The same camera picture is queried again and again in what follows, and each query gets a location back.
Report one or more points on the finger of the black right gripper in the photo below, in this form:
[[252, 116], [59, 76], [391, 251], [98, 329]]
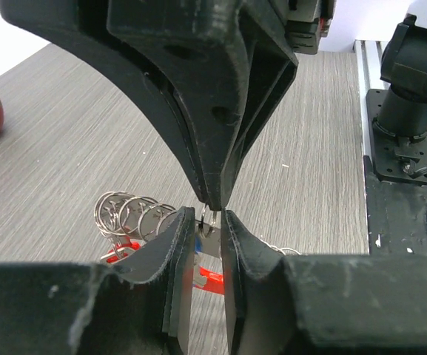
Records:
[[189, 80]]

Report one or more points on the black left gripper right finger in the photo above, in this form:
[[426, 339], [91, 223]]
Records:
[[320, 304]]

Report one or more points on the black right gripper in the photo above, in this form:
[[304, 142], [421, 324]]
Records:
[[272, 31]]

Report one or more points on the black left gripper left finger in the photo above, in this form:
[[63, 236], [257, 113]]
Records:
[[139, 306]]

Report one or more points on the silver key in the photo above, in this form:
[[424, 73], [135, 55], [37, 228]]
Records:
[[120, 249]]

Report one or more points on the red plastic handle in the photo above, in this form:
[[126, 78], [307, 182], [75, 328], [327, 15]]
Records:
[[203, 278]]

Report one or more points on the blue capped key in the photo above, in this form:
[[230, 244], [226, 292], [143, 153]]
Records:
[[198, 246]]

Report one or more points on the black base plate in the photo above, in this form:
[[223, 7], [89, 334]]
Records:
[[396, 205]]

